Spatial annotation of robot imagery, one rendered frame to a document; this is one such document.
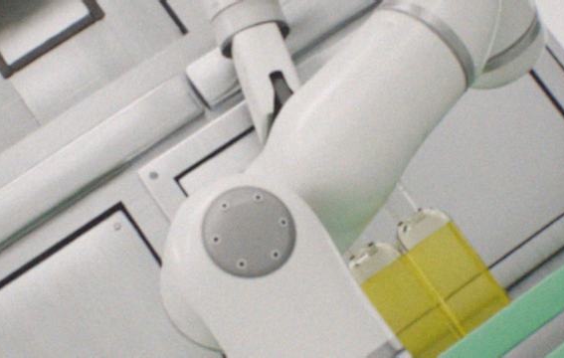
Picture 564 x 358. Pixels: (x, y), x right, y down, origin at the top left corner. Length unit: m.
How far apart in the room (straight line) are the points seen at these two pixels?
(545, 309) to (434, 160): 0.34
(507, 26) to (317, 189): 0.23
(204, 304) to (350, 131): 0.15
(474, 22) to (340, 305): 0.22
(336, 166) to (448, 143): 0.62
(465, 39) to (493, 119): 0.58
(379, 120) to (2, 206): 0.67
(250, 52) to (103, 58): 0.28
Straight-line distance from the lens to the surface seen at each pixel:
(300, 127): 0.80
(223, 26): 1.27
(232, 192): 0.76
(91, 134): 1.40
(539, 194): 1.41
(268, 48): 1.23
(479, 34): 0.86
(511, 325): 1.10
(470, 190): 1.39
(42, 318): 1.39
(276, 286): 0.75
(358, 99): 0.80
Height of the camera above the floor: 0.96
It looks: 11 degrees up
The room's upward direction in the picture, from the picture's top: 36 degrees counter-clockwise
